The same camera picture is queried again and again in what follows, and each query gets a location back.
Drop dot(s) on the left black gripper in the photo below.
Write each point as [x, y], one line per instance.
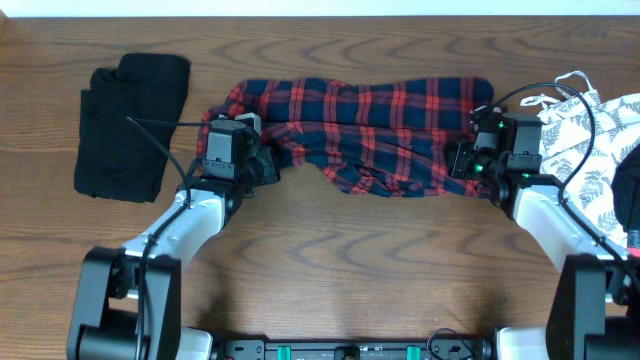
[270, 169]

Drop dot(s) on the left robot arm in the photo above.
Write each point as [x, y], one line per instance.
[128, 299]

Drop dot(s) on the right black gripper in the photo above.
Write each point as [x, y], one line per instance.
[459, 163]

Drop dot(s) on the red object at edge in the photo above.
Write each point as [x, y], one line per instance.
[633, 242]

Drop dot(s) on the black folded garment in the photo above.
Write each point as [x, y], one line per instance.
[127, 118]

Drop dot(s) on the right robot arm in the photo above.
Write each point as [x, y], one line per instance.
[595, 311]

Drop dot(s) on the white fern print cloth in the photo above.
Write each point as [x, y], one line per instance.
[594, 136]

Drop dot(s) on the red navy plaid shirt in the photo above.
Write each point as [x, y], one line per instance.
[387, 140]

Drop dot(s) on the dark navy garment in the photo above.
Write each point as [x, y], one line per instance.
[625, 189]

